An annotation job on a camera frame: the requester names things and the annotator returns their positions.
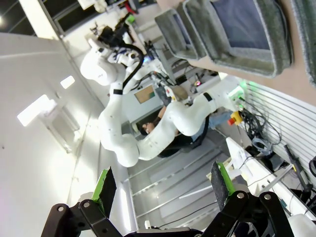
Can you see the slotted aluminium table frame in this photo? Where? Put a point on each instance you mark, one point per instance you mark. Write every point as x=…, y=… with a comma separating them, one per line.
x=284, y=111

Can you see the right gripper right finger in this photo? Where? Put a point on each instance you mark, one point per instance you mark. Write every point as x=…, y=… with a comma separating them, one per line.
x=222, y=187

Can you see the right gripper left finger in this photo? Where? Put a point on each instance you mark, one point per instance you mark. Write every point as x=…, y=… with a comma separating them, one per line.
x=106, y=192

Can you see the seated person in jeans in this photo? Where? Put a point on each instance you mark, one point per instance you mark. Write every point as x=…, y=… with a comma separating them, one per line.
x=148, y=127

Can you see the large rectangular ceiling light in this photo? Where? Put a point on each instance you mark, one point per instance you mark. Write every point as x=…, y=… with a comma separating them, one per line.
x=37, y=109

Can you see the brown board with frame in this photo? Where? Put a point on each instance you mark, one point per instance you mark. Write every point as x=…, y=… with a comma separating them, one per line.
x=144, y=95

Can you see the grey fabric basket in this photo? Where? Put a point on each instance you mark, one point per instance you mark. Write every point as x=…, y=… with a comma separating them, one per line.
x=168, y=29
x=306, y=37
x=247, y=56

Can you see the yellow red emergency stop button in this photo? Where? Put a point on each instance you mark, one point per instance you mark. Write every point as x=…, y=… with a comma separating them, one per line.
x=234, y=118

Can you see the white frame stand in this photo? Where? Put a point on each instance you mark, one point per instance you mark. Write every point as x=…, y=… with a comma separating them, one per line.
x=238, y=155

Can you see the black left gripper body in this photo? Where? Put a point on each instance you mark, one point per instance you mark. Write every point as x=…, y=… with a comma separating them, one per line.
x=109, y=35

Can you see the small rectangular ceiling light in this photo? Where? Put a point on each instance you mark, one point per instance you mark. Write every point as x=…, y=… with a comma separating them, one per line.
x=67, y=82

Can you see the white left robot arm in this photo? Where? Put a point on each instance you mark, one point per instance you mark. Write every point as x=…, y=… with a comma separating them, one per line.
x=153, y=138

